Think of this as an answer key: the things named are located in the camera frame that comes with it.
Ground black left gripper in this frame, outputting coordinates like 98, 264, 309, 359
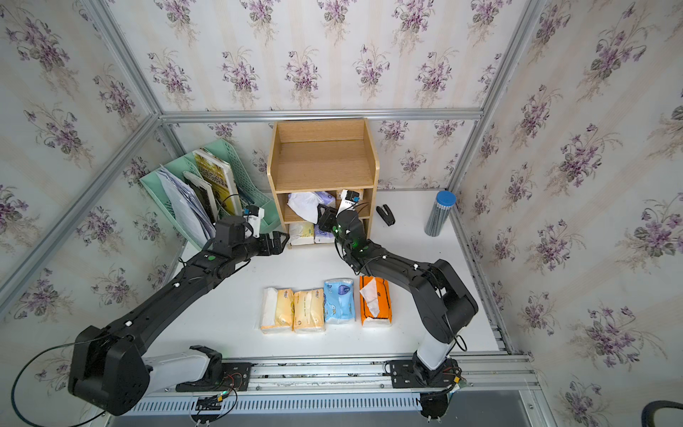
228, 230, 290, 266

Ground purple tissue pack bottom shelf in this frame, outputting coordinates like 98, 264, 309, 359
314, 225, 335, 244

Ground purple tissue pack shelf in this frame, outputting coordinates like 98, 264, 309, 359
314, 225, 335, 244
287, 191, 335, 223

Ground yellow-green tissue pack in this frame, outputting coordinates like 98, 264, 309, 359
288, 222, 315, 247

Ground yellow tissue pack with tissue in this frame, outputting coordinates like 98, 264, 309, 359
260, 288, 295, 334

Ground blue tissue pack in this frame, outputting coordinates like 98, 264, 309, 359
323, 278, 356, 325

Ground orange tissue pack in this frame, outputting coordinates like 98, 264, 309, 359
359, 276, 393, 327

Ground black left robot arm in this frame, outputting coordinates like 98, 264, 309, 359
68, 216, 289, 416

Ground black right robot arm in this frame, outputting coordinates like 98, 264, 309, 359
317, 204, 478, 372

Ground wooden shelf unit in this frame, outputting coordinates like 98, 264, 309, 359
267, 118, 380, 236

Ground black stapler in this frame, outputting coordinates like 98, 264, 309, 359
375, 204, 396, 227

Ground mint green desk organizer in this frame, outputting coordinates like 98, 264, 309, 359
141, 139, 281, 250

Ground white papers in organizer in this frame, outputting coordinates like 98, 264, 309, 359
157, 167, 215, 247

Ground yellow book in organizer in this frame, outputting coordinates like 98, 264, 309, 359
192, 149, 243, 215

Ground clear pencil tube blue lid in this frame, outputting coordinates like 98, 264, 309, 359
424, 190, 457, 237

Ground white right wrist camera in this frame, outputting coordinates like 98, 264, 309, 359
337, 190, 362, 214

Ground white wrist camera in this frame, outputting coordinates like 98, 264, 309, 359
243, 205, 265, 238
337, 190, 362, 214

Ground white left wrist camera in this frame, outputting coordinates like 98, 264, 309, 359
243, 205, 265, 238

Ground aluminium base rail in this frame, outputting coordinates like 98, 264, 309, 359
128, 353, 541, 418

